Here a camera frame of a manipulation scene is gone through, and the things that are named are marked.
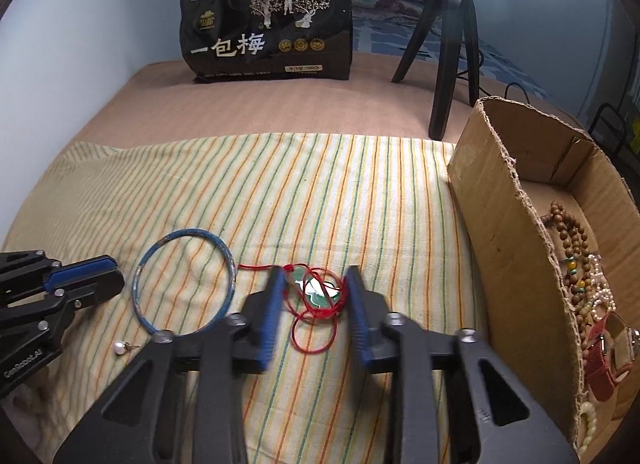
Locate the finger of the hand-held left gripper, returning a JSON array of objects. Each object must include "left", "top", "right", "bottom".
[
  {"left": 0, "top": 250, "right": 119, "bottom": 301},
  {"left": 0, "top": 268, "right": 126, "bottom": 341}
]

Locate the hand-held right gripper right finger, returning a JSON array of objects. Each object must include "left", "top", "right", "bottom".
[{"left": 345, "top": 265, "right": 581, "bottom": 464}]

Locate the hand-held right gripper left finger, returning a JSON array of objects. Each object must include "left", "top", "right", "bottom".
[{"left": 52, "top": 266, "right": 288, "bottom": 464}]

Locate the jade pendant with red cord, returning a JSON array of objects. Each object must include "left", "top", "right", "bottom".
[{"left": 237, "top": 263, "right": 349, "bottom": 356}]

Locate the blue bangle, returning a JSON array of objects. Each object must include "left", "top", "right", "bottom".
[{"left": 134, "top": 229, "right": 236, "bottom": 337}]

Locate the cardboard box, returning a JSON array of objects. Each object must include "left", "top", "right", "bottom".
[{"left": 446, "top": 96, "right": 636, "bottom": 455}]

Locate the brown wooden bead necklace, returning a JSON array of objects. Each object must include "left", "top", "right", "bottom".
[{"left": 542, "top": 201, "right": 595, "bottom": 305}]

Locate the white pearl necklace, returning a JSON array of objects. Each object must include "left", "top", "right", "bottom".
[{"left": 582, "top": 254, "right": 617, "bottom": 325}]

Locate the red strap wristwatch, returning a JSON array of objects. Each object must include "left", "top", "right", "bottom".
[{"left": 580, "top": 311, "right": 640, "bottom": 403}]

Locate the cream bead bracelet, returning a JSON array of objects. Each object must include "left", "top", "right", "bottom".
[{"left": 577, "top": 401, "right": 602, "bottom": 451}]

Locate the striped yellow cloth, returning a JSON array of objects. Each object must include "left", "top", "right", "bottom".
[{"left": 0, "top": 133, "right": 493, "bottom": 464}]

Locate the tan bed cover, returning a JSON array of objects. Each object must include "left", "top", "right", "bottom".
[{"left": 0, "top": 52, "right": 586, "bottom": 251}]

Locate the black snack bag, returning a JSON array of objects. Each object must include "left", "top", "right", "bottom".
[{"left": 179, "top": 0, "right": 353, "bottom": 84}]

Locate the black tripod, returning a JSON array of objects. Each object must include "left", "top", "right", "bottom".
[{"left": 391, "top": 0, "right": 483, "bottom": 141}]

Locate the black clothes rack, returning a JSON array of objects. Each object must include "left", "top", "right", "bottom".
[{"left": 590, "top": 102, "right": 640, "bottom": 157}]

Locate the blue patterned bed sheet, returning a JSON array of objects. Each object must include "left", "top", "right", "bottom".
[{"left": 350, "top": 0, "right": 621, "bottom": 117}]

